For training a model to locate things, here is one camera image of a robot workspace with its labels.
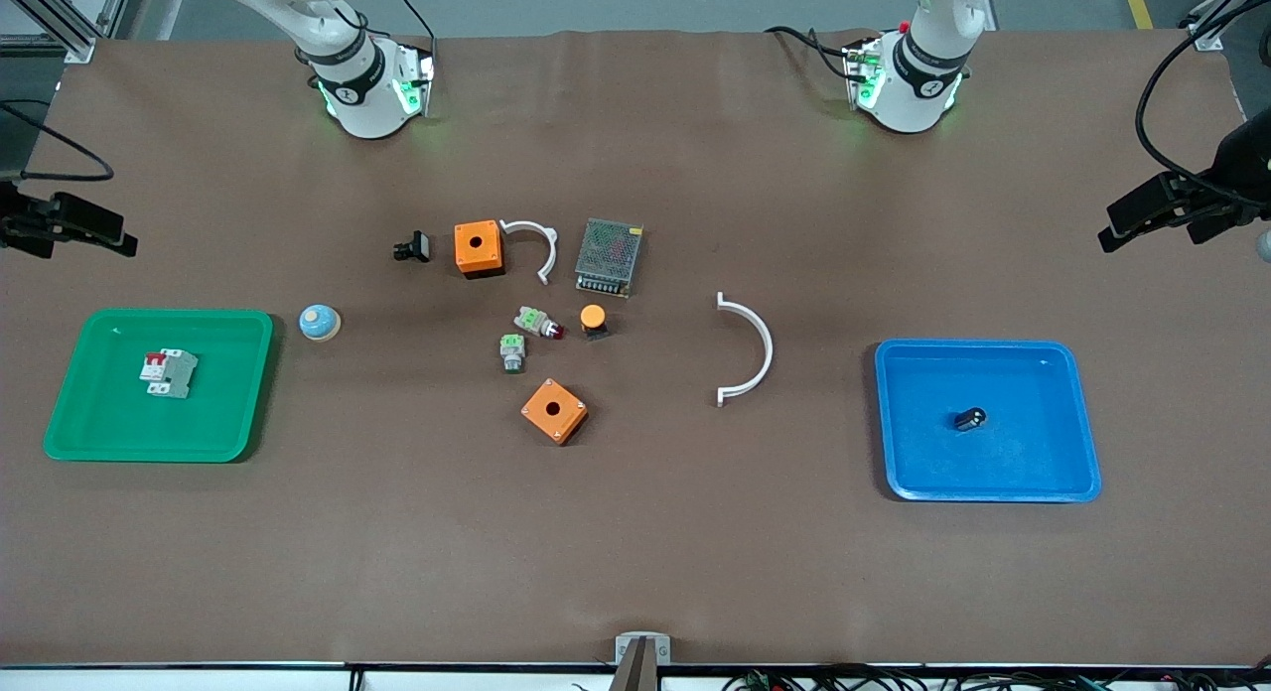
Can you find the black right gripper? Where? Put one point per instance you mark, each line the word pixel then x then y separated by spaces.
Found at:
pixel 14 221

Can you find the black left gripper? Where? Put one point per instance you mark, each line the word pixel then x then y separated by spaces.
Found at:
pixel 1245 165

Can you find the white red circuit breaker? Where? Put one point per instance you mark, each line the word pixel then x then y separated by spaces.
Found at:
pixel 171 373

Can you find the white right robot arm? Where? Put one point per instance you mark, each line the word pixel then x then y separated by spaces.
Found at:
pixel 357 105

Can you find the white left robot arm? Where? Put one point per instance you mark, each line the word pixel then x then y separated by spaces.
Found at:
pixel 918 95

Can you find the green plastic tray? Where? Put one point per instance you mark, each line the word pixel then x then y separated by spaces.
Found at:
pixel 99 423

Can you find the blue round knob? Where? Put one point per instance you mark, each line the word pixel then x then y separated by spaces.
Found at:
pixel 320 323

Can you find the blue plastic tray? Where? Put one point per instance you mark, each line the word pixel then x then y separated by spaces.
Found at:
pixel 1033 453

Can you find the orange button box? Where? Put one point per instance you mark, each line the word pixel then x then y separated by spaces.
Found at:
pixel 479 249
pixel 554 411

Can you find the red indicator lamp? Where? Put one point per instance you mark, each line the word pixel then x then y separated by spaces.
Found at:
pixel 536 322

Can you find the orange mushroom button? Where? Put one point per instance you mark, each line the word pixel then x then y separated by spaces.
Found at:
pixel 594 320

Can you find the metal mesh power supply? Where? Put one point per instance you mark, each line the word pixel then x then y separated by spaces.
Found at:
pixel 609 257

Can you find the brown pole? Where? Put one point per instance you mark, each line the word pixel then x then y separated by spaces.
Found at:
pixel 635 671

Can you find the aluminium frame profile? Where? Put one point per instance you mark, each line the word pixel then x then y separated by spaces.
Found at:
pixel 60 21
pixel 1216 21

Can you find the small black switch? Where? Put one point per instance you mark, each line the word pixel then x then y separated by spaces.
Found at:
pixel 415 246

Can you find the grey metal bracket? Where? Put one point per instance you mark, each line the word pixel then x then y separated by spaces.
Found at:
pixel 663 649

